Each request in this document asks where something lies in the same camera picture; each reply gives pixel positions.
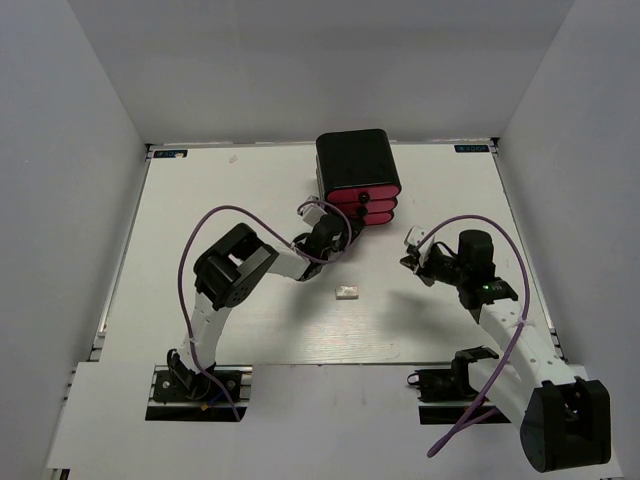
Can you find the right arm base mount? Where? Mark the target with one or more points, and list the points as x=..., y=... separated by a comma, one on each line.
x=444, y=392

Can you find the pink drawer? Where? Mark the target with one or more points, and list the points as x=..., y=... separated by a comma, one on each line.
x=373, y=219
x=358, y=209
x=362, y=194

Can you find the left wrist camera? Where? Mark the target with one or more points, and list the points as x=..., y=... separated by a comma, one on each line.
x=311, y=211

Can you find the white staples box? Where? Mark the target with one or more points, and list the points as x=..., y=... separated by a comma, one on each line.
x=346, y=292

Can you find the blue table label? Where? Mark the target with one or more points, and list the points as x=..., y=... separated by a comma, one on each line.
x=170, y=153
x=471, y=148

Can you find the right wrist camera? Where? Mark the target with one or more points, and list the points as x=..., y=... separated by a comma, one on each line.
x=418, y=244

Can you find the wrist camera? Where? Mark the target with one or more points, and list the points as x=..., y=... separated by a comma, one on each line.
x=311, y=211
x=418, y=244

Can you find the black drawer cabinet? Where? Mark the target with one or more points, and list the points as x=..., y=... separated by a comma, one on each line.
x=350, y=163

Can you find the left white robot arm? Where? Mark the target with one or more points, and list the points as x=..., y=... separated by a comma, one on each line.
x=228, y=272

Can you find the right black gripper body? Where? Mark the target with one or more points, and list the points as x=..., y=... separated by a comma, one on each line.
x=444, y=267

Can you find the left blue table label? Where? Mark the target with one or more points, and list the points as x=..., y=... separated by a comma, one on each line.
x=170, y=153

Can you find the right blue table label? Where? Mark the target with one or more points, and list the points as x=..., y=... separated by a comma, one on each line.
x=471, y=148

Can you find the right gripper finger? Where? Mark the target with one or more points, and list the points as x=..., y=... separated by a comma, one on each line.
x=427, y=280
x=411, y=262

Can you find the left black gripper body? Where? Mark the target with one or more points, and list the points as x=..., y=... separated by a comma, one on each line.
x=341, y=243

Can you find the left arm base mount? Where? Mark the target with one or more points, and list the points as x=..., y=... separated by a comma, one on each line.
x=169, y=401

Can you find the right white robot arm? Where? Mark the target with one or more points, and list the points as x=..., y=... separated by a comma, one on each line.
x=563, y=419

